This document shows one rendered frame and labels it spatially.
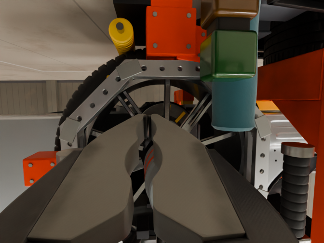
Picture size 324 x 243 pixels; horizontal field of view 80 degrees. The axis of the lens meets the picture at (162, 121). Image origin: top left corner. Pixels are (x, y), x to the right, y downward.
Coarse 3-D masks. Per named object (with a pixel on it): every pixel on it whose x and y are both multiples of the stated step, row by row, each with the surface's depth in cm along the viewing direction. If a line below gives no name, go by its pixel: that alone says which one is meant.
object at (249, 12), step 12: (204, 0) 18; (216, 0) 16; (228, 0) 16; (240, 0) 16; (252, 0) 16; (204, 12) 18; (216, 12) 16; (228, 12) 16; (240, 12) 16; (252, 12) 16; (204, 24) 18
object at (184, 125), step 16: (144, 80) 56; (160, 80) 62; (176, 80) 60; (192, 80) 57; (128, 96) 58; (208, 96) 60; (128, 112) 58; (192, 112) 60; (208, 112) 81; (96, 128) 64; (192, 128) 61; (144, 144) 60; (208, 144) 62; (224, 144) 74; (240, 144) 61; (240, 160) 62; (144, 208) 72
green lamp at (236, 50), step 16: (224, 32) 16; (240, 32) 16; (256, 32) 16; (208, 48) 17; (224, 48) 16; (240, 48) 16; (256, 48) 16; (208, 64) 17; (224, 64) 16; (240, 64) 16; (208, 80) 18; (224, 80) 18; (240, 80) 18
